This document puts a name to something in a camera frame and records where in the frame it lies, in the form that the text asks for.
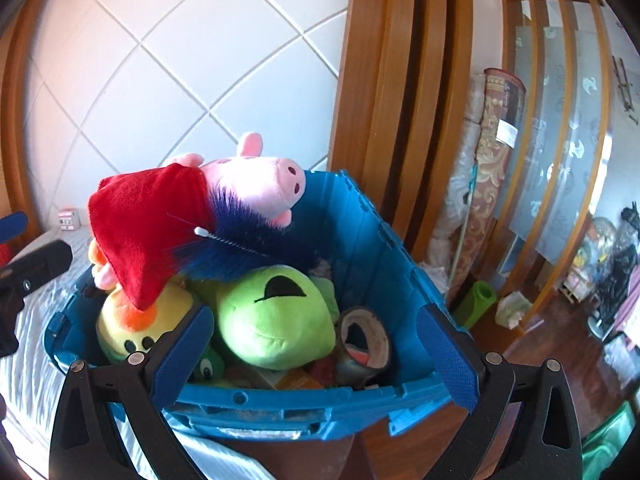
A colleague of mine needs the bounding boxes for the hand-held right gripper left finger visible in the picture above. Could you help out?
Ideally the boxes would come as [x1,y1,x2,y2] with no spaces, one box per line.
[48,302,216,480]

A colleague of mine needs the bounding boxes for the green bag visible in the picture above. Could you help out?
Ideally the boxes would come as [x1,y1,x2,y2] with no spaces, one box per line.
[580,400,638,480]

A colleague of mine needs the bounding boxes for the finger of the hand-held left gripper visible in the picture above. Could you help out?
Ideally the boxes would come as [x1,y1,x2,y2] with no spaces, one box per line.
[0,211,29,242]
[0,240,74,301]

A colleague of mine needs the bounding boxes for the small green frog plush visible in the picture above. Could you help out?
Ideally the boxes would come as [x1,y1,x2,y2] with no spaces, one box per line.
[192,347,225,382]

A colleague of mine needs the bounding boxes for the green yoga mat roll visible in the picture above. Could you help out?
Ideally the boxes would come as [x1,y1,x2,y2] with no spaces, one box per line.
[451,281,497,332]

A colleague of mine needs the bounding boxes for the pink tissue pack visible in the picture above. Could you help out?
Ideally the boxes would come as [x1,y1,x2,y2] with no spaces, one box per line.
[56,206,82,232]

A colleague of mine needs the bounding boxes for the blue plastic crate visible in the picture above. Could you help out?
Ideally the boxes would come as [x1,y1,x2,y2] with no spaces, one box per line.
[42,169,473,443]

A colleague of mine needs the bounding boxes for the white crumpled bag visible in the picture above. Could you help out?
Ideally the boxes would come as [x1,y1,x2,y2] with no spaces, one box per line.
[494,291,533,330]

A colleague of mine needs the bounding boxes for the brown tape roll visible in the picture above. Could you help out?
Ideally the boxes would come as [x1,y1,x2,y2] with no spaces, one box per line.
[334,306,392,387]

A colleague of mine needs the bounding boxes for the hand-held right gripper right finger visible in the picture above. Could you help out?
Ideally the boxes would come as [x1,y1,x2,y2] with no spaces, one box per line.
[416,305,585,480]

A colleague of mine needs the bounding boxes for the white wrapped roll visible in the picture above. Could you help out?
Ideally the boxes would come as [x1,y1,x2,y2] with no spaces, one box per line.
[431,117,483,273]

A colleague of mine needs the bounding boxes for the black plastic bag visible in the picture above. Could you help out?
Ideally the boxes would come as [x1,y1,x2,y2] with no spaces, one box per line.
[597,202,640,331]

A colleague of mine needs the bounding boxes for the orange box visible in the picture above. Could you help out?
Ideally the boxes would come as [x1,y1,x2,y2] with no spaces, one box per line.
[272,366,328,391]

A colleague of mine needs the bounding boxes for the yellow duck plush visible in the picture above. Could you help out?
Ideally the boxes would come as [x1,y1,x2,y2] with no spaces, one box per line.
[96,280,211,366]

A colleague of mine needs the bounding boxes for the pink pig plush red dress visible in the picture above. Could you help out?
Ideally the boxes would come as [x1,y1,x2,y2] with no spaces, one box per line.
[88,131,307,308]

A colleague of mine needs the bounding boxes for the blue feather brush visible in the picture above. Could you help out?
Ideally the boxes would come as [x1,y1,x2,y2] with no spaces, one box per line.
[167,185,326,283]

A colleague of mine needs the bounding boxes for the wooden door frame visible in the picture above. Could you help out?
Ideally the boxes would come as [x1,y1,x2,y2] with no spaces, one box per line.
[0,10,43,233]

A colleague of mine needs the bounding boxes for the wooden pillar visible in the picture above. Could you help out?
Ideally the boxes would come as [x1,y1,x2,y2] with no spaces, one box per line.
[327,0,475,261]

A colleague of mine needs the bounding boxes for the rolled patterned rug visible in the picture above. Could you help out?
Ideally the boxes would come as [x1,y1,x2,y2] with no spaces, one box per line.
[470,67,527,241]

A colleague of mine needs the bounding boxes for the pale green plush toy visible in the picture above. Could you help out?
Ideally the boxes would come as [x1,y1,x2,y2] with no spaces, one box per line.
[307,275,342,313]

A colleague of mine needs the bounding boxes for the large green frog plush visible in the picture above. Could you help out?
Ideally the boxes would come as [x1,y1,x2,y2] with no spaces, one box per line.
[212,264,337,372]

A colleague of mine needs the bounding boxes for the frosted glass wooden partition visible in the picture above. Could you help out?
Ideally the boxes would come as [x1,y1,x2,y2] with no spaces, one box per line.
[495,0,616,311]

